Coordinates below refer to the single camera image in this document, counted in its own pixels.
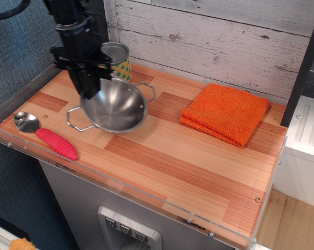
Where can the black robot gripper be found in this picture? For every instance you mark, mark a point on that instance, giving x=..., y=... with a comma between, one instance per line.
x=81, y=55

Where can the stainless steel two-handled pot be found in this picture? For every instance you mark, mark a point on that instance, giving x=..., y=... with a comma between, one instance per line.
x=118, y=107

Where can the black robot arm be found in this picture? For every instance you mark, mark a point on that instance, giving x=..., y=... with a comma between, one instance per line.
x=68, y=12

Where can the green orange patterned tin can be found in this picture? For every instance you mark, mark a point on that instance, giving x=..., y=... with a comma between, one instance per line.
x=120, y=59

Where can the clear acrylic table guard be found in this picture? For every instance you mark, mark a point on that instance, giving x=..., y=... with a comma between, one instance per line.
x=212, y=187

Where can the grey toy fridge cabinet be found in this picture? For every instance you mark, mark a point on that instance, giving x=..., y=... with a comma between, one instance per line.
x=79, y=195

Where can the folded orange cloth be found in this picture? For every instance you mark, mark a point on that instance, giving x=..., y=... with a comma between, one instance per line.
x=225, y=113

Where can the silver dispenser button panel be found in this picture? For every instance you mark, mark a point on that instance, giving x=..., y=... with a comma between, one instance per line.
x=122, y=232

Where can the orange yellow sponge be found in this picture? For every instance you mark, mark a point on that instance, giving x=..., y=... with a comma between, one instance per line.
x=21, y=244

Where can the white ribbed appliance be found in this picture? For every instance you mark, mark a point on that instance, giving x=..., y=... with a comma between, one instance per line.
x=294, y=176

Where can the dark left frame post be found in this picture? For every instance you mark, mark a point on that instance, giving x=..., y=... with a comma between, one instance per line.
x=97, y=7

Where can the red-handled metal spoon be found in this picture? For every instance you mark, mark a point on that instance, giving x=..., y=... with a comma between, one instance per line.
x=26, y=122

